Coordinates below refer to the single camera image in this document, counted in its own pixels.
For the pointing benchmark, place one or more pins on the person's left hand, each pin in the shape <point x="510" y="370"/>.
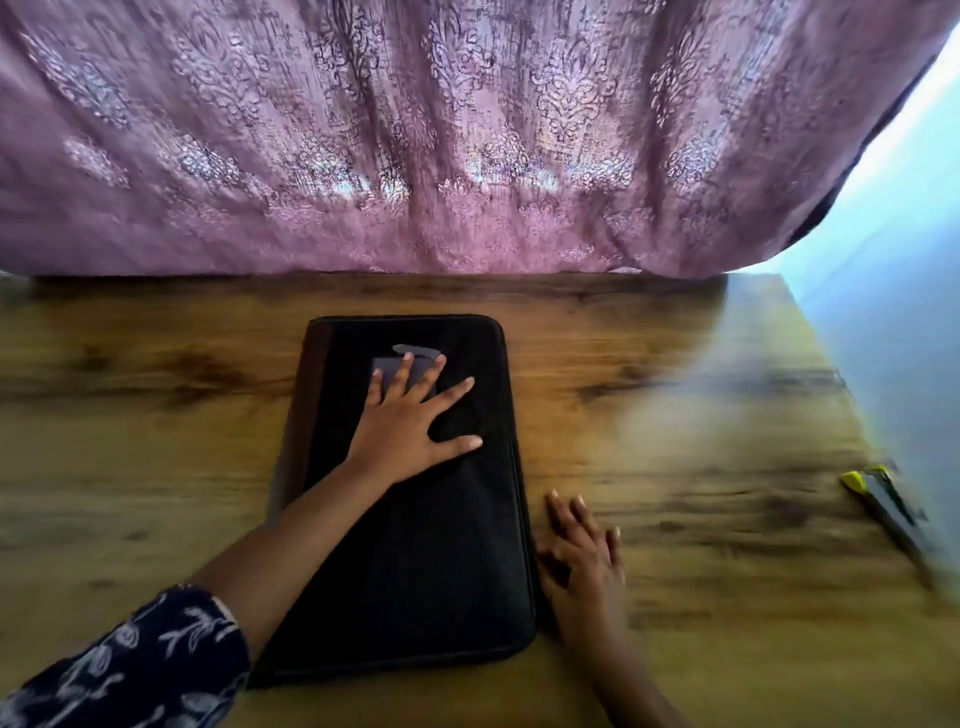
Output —
<point x="402" y="435"/>

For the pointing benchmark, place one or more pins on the person's right hand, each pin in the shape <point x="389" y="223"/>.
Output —
<point x="585" y="578"/>

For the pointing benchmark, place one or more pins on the black folder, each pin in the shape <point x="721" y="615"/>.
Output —
<point x="435" y="570"/>

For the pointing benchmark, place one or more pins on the silver yellow black stapler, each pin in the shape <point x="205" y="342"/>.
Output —
<point x="885" y="503"/>

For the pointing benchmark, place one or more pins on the person's left forearm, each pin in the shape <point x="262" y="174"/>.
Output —
<point x="278" y="548"/>

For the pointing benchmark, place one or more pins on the person's right forearm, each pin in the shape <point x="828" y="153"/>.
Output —
<point x="630" y="683"/>

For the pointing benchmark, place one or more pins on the pink patterned curtain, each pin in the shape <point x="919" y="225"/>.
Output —
<point x="450" y="135"/>

